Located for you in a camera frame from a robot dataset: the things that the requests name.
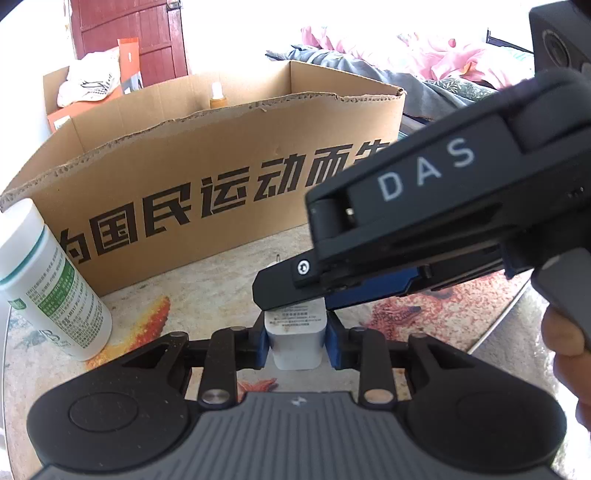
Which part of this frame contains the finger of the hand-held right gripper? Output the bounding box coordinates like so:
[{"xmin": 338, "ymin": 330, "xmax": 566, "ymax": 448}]
[{"xmin": 253, "ymin": 251, "xmax": 422, "ymax": 313}]

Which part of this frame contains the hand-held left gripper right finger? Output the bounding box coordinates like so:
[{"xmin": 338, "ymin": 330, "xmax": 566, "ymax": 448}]
[{"xmin": 324, "ymin": 318, "xmax": 467, "ymax": 407}]

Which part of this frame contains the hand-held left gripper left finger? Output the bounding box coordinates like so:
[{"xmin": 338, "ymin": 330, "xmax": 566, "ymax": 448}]
[{"xmin": 121, "ymin": 325, "xmax": 269, "ymax": 409}]

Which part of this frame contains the white wall charger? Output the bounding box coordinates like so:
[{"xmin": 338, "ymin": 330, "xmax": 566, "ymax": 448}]
[{"xmin": 264, "ymin": 253, "xmax": 326, "ymax": 370}]

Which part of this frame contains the brown cardboard box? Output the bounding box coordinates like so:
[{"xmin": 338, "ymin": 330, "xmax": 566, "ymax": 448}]
[{"xmin": 0, "ymin": 60, "xmax": 407, "ymax": 296}]

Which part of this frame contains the person's right hand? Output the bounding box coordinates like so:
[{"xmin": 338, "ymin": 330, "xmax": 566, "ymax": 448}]
[{"xmin": 541, "ymin": 307, "xmax": 591, "ymax": 435}]

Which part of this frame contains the pink floral blanket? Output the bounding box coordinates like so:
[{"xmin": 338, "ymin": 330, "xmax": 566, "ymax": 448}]
[{"xmin": 300, "ymin": 25, "xmax": 536, "ymax": 90}]

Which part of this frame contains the white pill bottle green label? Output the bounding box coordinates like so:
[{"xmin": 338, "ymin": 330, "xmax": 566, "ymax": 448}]
[{"xmin": 0, "ymin": 198, "xmax": 113, "ymax": 361}]

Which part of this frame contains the orange cardboard box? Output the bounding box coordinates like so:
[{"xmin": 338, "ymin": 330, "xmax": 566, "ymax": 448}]
[{"xmin": 43, "ymin": 38, "xmax": 144, "ymax": 134}]

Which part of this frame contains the red wooden door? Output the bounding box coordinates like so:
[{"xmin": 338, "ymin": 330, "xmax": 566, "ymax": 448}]
[{"xmin": 69, "ymin": 0, "xmax": 190, "ymax": 88}]

